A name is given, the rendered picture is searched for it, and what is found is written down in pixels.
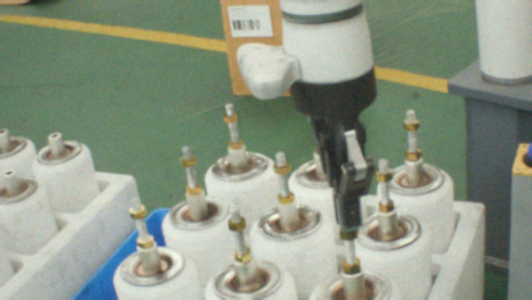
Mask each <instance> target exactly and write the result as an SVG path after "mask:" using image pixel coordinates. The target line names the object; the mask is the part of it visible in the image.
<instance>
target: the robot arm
mask: <svg viewBox="0 0 532 300"><path fill-rule="evenodd" d="M279 2H280V8H281V14H282V22H283V46H282V47H270V46H264V45H261V44H246V45H243V46H242V47H240V48H239V49H238V51H237V61H238V67H239V71H240V75H241V77H242V78H243V80H244V82H245V83H246V84H247V86H248V87H249V88H250V90H251V91H252V93H253V94H254V95H255V96H256V97H257V98H258V99H261V100H270V99H274V98H277V97H280V96H282V95H284V94H285V93H286V92H287V91H288V89H289V88H290V90H291V97H292V103H293V105H294V109H295V110H296V111H298V112H299V113H301V114H303V115H306V116H309V118H308V119H309V122H310V123H311V126H312V130H313V139H314V142H315V146H316V150H317V153H318V156H319V160H320V163H321V170H322V171H323V173H324V174H325V175H326V174H327V176H328V179H327V181H328V184H329V187H330V188H333V189H332V203H333V210H334V218H335V221H336V222H337V224H338V226H339V228H340V230H341V232H343V233H348V232H352V231H356V230H360V228H362V226H363V219H362V218H363V213H362V205H361V197H365V196H367V195H368V193H369V190H370V187H371V182H372V178H373V174H374V172H375V161H374V160H373V158H366V155H365V142H366V141H367V133H366V127H365V125H364V124H363V123H362V122H359V120H358V115H359V114H360V113H361V112H362V111H364V110H365V109H366V108H367V107H369V106H371V105H372V104H373V102H374V101H375V99H376V93H377V92H376V82H375V74H374V63H373V54H372V44H371V31H370V28H369V25H368V21H367V18H366V15H365V12H364V5H363V0H279ZM475 5H476V13H477V30H478V37H479V56H480V71H481V77H482V78H484V80H485V81H487V82H489V83H492V84H497V85H509V86H511V85H512V86H519V85H524V84H531V83H532V0H475Z"/></svg>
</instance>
